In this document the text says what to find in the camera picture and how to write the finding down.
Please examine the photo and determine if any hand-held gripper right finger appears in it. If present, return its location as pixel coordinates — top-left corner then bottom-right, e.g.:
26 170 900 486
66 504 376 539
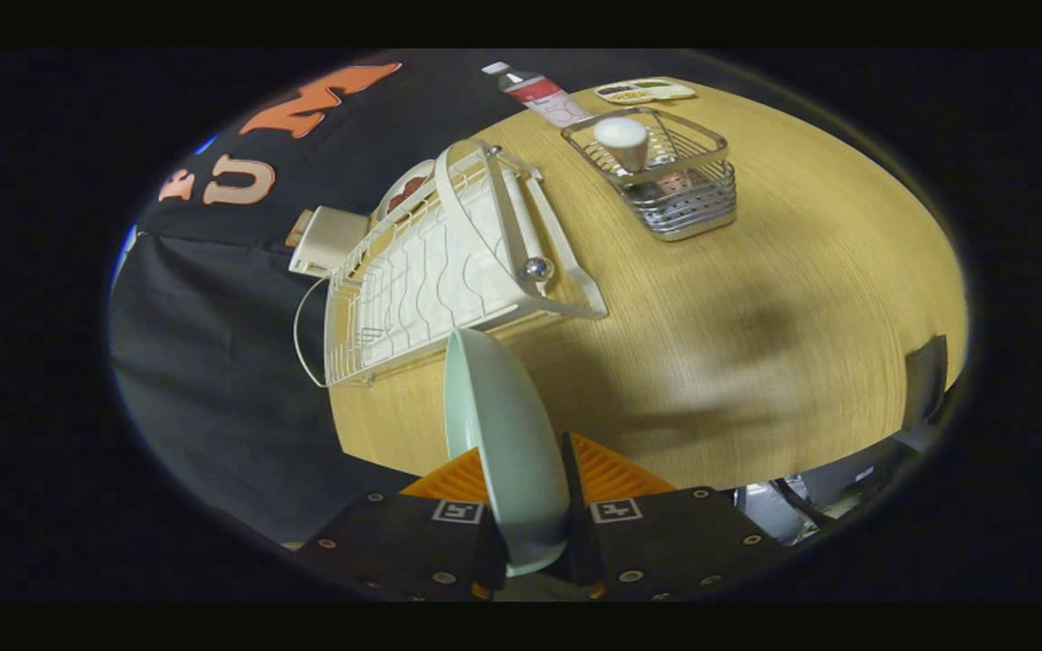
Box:
562 432 789 602

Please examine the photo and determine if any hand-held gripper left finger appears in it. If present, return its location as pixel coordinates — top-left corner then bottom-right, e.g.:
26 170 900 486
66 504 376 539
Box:
295 446 508 602

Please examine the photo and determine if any light green plate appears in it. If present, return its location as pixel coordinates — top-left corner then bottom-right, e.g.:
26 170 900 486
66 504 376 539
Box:
444 327 572 578

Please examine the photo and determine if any white wire dish rack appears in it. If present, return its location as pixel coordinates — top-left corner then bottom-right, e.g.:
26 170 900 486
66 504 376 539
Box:
293 138 610 388

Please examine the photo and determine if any metal wire basket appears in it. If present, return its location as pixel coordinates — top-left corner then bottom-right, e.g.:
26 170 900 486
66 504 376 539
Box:
561 107 738 242

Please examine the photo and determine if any pink handled metal spoon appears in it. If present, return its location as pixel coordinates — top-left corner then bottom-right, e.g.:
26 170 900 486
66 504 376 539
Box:
593 118 668 204

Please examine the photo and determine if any beige plate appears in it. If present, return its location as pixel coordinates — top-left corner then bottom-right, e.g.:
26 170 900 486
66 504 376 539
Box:
376 160 436 222

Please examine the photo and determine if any white toaster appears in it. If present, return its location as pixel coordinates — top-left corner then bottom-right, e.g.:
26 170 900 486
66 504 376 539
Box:
289 206 370 278

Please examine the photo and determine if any white divided tray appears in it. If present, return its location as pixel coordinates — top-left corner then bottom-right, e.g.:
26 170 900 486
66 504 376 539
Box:
593 77 696 105

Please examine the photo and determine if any clear water bottle red label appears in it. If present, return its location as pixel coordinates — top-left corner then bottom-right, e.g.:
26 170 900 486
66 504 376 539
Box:
482 61 592 127

